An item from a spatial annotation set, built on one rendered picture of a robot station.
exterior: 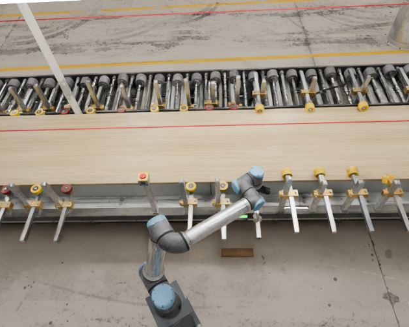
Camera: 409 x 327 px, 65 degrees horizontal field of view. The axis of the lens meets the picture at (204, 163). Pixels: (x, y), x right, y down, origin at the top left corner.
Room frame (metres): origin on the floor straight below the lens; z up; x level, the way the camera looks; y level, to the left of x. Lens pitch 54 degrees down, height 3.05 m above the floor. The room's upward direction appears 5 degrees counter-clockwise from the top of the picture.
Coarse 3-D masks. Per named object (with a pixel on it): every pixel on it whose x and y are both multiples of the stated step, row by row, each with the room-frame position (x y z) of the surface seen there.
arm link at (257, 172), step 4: (252, 168) 1.14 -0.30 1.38; (256, 168) 1.14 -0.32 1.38; (260, 168) 1.14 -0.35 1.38; (248, 172) 1.13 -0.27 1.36; (252, 172) 1.11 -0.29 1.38; (256, 172) 1.11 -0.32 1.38; (260, 172) 1.11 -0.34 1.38; (252, 176) 1.09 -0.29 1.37; (256, 176) 1.08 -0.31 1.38; (260, 176) 1.08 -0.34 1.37; (256, 180) 1.07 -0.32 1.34; (260, 180) 1.08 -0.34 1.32; (256, 184) 1.08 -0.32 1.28; (260, 184) 1.09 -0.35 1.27
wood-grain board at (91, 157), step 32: (0, 128) 2.16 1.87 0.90; (32, 128) 2.13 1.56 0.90; (128, 128) 2.02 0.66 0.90; (160, 128) 1.99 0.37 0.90; (192, 128) 1.95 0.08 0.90; (224, 128) 1.92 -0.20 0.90; (256, 128) 1.89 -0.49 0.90; (288, 128) 1.85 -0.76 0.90; (320, 128) 1.82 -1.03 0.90; (352, 128) 1.79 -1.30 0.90; (384, 128) 1.76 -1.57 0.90; (0, 160) 1.78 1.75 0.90; (32, 160) 1.75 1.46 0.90; (64, 160) 1.72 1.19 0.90; (96, 160) 1.69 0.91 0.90; (128, 160) 1.66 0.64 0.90; (160, 160) 1.63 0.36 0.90; (192, 160) 1.60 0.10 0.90; (224, 160) 1.57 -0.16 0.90; (256, 160) 1.54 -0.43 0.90; (288, 160) 1.52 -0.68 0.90; (320, 160) 1.49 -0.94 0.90; (352, 160) 1.46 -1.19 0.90; (384, 160) 1.43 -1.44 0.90
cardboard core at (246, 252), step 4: (224, 248) 1.14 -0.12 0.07; (228, 248) 1.13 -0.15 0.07; (232, 248) 1.13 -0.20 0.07; (236, 248) 1.13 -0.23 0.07; (240, 248) 1.12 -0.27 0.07; (244, 248) 1.12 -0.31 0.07; (248, 248) 1.12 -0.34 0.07; (252, 248) 1.11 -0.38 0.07; (224, 252) 1.10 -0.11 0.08; (228, 252) 1.09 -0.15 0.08; (232, 252) 1.09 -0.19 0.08; (236, 252) 1.09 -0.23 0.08; (240, 252) 1.08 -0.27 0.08; (244, 252) 1.08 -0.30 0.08; (248, 252) 1.08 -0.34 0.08; (252, 252) 1.07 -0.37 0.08; (224, 256) 1.07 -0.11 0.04; (228, 256) 1.07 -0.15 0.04; (232, 256) 1.07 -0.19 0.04; (236, 256) 1.06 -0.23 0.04; (240, 256) 1.06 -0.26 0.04; (244, 256) 1.06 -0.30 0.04; (248, 256) 1.05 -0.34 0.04; (252, 256) 1.05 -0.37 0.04
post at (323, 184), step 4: (324, 180) 1.17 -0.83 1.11; (320, 184) 1.17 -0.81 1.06; (324, 184) 1.14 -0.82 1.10; (320, 188) 1.15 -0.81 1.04; (324, 188) 1.14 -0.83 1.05; (320, 192) 1.14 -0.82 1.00; (312, 200) 1.18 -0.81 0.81; (316, 200) 1.14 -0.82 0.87; (312, 204) 1.15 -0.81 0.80; (316, 204) 1.14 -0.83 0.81; (312, 208) 1.14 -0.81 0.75
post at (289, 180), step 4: (288, 176) 1.19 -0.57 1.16; (288, 180) 1.16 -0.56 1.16; (292, 180) 1.16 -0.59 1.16; (288, 184) 1.16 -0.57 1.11; (284, 188) 1.18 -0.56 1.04; (288, 188) 1.16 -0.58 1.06; (284, 192) 1.16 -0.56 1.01; (288, 192) 1.16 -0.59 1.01; (280, 200) 1.18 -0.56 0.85; (284, 200) 1.16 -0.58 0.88; (280, 204) 1.16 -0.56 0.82; (284, 204) 1.16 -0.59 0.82; (280, 208) 1.16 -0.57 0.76
